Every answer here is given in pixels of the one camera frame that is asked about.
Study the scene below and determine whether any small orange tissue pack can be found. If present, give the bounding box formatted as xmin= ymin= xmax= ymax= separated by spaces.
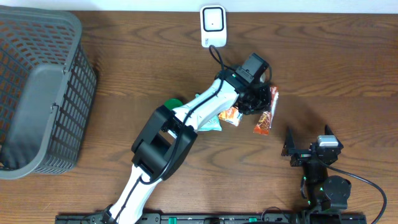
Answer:
xmin=218 ymin=106 xmax=243 ymax=126

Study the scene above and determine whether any orange snack packet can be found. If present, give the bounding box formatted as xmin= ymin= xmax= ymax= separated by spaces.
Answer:
xmin=253 ymin=85 xmax=279 ymax=135

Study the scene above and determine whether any teal wet wipes pack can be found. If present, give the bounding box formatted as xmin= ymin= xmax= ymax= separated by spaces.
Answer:
xmin=198 ymin=115 xmax=222 ymax=131

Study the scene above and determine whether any green lid jar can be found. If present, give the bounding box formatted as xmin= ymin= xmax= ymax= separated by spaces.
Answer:
xmin=164 ymin=98 xmax=183 ymax=110

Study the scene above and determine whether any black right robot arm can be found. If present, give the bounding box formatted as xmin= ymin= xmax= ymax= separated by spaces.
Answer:
xmin=281 ymin=126 xmax=366 ymax=224

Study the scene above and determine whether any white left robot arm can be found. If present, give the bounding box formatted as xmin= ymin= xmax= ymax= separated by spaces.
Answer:
xmin=107 ymin=67 xmax=271 ymax=223

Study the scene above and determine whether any grey plastic mesh basket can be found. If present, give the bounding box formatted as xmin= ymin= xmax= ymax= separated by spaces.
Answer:
xmin=1 ymin=6 xmax=97 ymax=180

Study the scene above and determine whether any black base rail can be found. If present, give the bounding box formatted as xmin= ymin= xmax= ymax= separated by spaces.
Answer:
xmin=55 ymin=212 xmax=367 ymax=224

